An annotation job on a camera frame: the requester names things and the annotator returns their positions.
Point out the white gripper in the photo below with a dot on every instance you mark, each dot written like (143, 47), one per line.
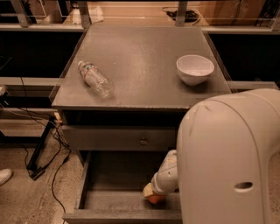
(157, 186)

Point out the orange fruit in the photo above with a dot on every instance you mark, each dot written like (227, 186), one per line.
(155, 199)

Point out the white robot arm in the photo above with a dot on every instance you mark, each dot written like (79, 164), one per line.
(220, 166)

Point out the open grey middle drawer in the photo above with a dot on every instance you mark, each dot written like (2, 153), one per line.
(111, 190)

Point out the closed grey top drawer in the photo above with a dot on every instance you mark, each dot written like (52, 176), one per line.
(119, 138)

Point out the grey wooden drawer cabinet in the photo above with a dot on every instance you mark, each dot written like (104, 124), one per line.
(141, 63)

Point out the black table leg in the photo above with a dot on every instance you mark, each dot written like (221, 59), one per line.
(36, 172)

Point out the white ceramic bowl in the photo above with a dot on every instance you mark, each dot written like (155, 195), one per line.
(194, 69)

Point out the clear plastic water bottle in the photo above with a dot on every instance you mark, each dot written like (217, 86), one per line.
(96, 79)

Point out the white shoe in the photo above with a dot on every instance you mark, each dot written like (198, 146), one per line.
(5, 176)

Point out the white cloth on shelf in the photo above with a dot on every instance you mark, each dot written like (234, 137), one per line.
(95, 14)

